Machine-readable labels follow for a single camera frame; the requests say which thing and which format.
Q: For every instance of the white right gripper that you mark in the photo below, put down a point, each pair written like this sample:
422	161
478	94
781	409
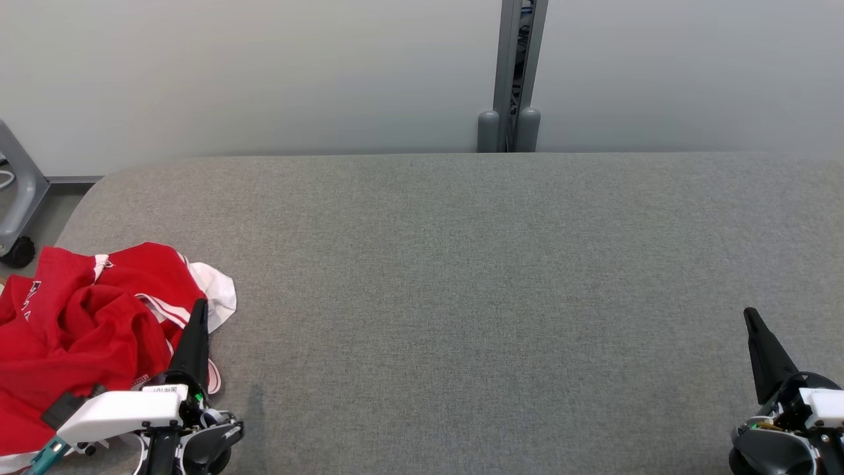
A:
824	406

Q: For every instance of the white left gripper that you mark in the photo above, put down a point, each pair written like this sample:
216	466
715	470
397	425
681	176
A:
119	410

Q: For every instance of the red jersey with white sleeves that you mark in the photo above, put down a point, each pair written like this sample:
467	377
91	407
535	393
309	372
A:
145	270

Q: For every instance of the red shorts with white stripe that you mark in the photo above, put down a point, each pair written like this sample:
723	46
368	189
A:
39	409

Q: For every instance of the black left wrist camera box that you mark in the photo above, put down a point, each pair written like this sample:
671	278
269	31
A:
62	408

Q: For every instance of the grey metal partition post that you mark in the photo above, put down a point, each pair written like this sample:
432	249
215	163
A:
511	79

